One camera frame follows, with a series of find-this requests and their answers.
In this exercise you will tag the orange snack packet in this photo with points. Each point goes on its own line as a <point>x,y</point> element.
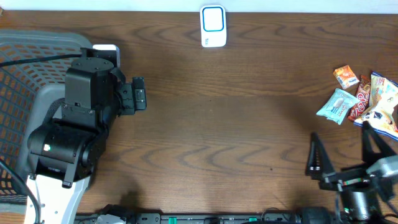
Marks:
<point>345,76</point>

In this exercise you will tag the cream snack chips bag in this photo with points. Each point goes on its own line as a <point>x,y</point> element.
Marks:
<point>382,101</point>

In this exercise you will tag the white barcode scanner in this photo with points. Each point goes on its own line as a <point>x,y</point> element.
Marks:
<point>213,26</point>

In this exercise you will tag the mint green wipes pack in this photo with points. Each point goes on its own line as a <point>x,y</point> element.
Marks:
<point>338,106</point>

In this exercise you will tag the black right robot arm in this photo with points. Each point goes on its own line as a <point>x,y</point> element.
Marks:
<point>363,207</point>

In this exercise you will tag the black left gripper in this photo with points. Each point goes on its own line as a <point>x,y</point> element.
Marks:
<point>127,107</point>

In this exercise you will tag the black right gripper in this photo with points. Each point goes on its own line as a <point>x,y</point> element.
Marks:
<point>346,178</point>

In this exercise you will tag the grey plastic shopping basket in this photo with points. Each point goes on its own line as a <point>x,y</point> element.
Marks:
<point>27,90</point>

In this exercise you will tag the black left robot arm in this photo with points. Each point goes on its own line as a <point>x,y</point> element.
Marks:
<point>65,148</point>

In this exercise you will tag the orange Top chocolate bar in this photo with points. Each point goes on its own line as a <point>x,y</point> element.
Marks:
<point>362,94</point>

